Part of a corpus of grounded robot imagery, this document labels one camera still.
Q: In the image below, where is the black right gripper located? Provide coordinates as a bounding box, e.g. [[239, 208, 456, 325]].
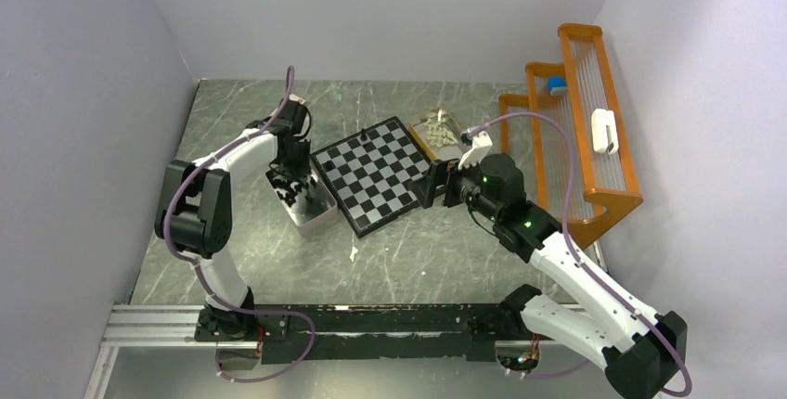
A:
[[407, 148, 501, 222]]

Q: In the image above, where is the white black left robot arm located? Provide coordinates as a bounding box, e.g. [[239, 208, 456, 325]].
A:
[[154, 97, 317, 340]]

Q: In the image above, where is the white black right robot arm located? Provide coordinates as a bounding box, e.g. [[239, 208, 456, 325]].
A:
[[407, 153, 688, 398]]

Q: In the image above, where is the black chess pieces pile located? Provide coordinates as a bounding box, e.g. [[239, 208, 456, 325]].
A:
[[271, 175, 317, 207]]

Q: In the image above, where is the white chess pieces pile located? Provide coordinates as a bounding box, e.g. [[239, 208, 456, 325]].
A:
[[423, 109, 458, 148]]

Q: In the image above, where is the yellow tray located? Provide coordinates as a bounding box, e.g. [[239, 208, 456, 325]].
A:
[[408, 106, 471, 161]]

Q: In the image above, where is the pink metal tin box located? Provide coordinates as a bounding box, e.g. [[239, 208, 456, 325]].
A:
[[265, 166, 339, 238]]

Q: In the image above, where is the black white chessboard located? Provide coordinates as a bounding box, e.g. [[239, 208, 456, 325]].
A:
[[311, 116, 430, 238]]

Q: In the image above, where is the white red card box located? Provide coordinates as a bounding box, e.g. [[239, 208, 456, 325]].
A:
[[289, 94, 307, 107]]

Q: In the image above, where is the blue round object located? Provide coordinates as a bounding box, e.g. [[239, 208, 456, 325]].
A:
[[547, 76, 568, 97]]

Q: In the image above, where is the orange wooden rack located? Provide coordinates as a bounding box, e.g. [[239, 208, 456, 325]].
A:
[[498, 23, 643, 249]]

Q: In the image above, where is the white plastic clip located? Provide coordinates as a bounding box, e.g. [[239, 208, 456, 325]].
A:
[[591, 109, 619, 155]]

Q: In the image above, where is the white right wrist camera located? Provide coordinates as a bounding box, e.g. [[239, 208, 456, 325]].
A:
[[458, 131, 493, 170]]

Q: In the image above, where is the black mounting rail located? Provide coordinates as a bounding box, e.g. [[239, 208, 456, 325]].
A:
[[194, 303, 533, 365]]

